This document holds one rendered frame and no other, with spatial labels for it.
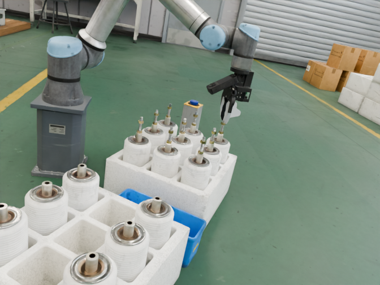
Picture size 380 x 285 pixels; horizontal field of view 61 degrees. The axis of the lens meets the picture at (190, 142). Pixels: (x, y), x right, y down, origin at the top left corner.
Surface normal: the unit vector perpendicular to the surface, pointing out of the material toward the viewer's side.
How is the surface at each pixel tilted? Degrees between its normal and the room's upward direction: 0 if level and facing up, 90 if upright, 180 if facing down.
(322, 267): 0
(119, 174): 90
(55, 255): 90
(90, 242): 90
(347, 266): 0
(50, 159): 90
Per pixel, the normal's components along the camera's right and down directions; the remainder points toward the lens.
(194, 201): -0.37, 0.30
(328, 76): 0.09, 0.41
